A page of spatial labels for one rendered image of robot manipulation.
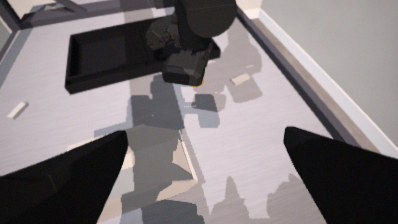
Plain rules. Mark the black metal overhead frame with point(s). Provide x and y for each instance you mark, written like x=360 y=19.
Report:
x=13 y=21

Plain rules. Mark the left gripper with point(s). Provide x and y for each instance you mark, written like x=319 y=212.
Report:
x=187 y=69

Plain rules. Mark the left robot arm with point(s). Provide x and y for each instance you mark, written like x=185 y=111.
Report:
x=206 y=18

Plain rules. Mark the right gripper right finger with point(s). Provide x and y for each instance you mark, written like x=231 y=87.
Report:
x=349 y=184

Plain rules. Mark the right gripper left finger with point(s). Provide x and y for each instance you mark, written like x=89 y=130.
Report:
x=70 y=188

